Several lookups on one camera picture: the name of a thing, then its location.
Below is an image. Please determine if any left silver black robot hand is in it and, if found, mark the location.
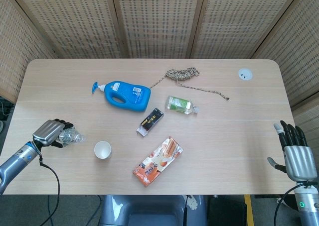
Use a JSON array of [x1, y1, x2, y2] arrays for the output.
[[32, 118, 75, 148]]

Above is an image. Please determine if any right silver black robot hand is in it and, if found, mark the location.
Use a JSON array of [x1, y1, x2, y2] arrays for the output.
[[267, 120, 318, 182]]

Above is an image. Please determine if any clear plastic bottle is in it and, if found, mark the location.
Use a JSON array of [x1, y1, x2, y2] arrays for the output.
[[57, 127, 85, 147]]

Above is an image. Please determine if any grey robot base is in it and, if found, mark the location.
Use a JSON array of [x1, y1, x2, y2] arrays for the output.
[[99, 195, 207, 226]]

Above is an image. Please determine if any white paper cup green print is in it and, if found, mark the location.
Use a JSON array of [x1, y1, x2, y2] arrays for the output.
[[94, 140, 113, 160]]

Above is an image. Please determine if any blue detergent pump bottle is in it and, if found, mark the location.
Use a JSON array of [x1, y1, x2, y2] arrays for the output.
[[91, 80, 152, 113]]

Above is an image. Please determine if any clear bottle lime label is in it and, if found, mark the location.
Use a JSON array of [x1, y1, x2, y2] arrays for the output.
[[166, 95, 200, 115]]

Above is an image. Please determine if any woven rattan screen panel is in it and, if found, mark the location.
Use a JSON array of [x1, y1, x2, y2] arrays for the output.
[[7, 0, 127, 60], [190, 0, 309, 60], [250, 0, 319, 110], [0, 0, 59, 105], [109, 0, 209, 60]]

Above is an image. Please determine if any black box on floor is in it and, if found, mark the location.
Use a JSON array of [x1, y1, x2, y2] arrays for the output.
[[206, 197, 249, 226]]

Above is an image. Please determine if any small black carton box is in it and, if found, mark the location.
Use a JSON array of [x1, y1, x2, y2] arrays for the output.
[[136, 108, 164, 138]]

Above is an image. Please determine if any orange egg roll snack box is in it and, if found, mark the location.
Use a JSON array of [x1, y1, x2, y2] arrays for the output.
[[132, 136, 184, 188]]

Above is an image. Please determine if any black right hand cable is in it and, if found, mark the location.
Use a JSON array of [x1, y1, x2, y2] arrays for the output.
[[274, 182, 312, 226]]

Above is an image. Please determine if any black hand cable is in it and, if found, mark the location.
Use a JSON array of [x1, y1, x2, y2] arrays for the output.
[[38, 146, 61, 226], [274, 182, 312, 226]]

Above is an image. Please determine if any black left hand cable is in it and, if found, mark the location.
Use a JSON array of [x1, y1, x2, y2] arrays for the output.
[[38, 146, 61, 226]]

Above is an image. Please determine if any white table cable grommet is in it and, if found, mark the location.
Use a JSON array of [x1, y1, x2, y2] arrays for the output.
[[238, 68, 253, 81]]

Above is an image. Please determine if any braided beige rope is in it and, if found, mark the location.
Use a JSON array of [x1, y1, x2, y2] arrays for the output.
[[150, 67, 230, 102]]

